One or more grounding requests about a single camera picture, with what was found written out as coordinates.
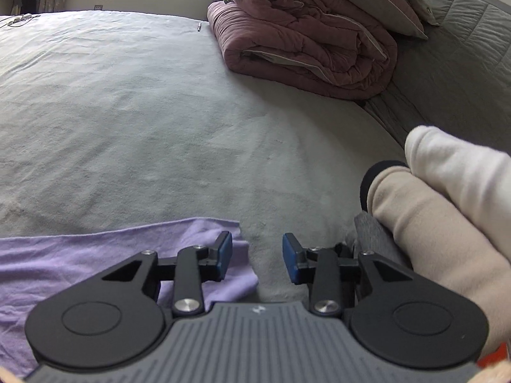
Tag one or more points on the folded beige garment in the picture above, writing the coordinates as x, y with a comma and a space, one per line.
431, 223

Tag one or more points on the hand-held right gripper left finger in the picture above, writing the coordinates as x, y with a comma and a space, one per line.
225, 255

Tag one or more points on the folded black garment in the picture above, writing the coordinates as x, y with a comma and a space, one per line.
373, 183

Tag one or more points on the maroon folded comforter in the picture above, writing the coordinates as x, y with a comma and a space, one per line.
299, 40

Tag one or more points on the lavender garment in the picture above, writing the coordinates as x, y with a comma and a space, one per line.
80, 255

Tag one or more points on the grey quilted headboard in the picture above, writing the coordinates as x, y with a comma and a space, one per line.
459, 68

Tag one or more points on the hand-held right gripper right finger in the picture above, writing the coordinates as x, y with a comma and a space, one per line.
289, 257

